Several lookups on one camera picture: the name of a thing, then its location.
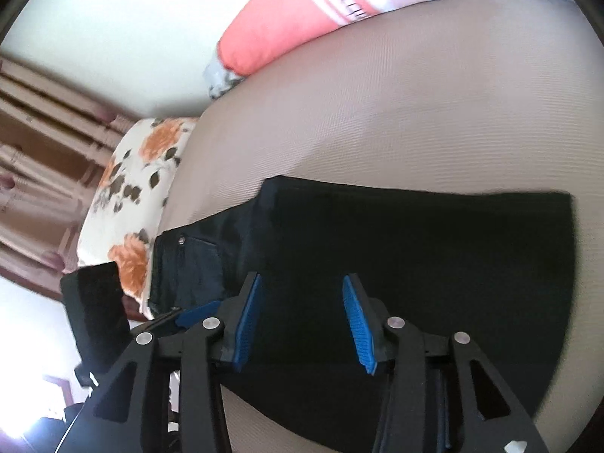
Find pink patterned curtain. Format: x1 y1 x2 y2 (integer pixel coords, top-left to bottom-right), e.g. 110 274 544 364
0 55 140 300

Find black pants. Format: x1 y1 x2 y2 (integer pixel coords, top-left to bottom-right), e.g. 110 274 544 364
148 176 577 453

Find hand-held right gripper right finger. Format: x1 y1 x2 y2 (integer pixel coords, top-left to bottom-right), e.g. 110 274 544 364
342 274 551 453

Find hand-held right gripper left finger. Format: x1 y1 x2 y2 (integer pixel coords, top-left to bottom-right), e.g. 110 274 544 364
71 273 263 453

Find floral orange white pillow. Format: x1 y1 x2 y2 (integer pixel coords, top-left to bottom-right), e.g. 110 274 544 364
77 117 200 316

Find pink checkered bolster pillow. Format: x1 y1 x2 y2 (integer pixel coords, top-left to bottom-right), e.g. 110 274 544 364
203 0 572 101

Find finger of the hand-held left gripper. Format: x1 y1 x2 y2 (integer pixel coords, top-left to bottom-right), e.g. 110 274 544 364
129 300 223 337

